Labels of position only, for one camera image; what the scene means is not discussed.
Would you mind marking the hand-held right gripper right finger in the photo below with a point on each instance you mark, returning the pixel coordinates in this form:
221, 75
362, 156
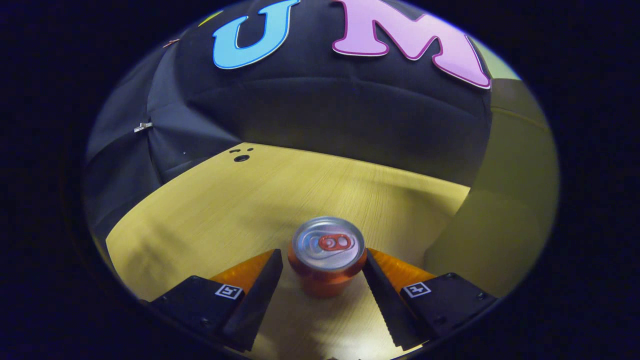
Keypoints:
385, 300

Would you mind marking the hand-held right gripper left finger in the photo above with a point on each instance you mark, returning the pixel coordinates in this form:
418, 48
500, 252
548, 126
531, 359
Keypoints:
257, 300

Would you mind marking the orange pop can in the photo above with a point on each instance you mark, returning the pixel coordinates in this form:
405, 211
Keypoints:
327, 245

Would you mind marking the green desktop garbage bin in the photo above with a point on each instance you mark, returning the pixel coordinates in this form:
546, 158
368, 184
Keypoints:
500, 225

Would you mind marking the wooden desktop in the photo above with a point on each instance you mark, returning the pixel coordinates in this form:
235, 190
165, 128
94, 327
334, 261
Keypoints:
225, 210

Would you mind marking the black backdrop cloth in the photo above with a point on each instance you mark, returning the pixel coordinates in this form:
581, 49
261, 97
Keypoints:
325, 110

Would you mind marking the silver metal clip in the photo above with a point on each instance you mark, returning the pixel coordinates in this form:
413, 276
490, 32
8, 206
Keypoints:
143, 127

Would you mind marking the copper metal clip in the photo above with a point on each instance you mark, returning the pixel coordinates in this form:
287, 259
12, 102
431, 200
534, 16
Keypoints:
171, 43

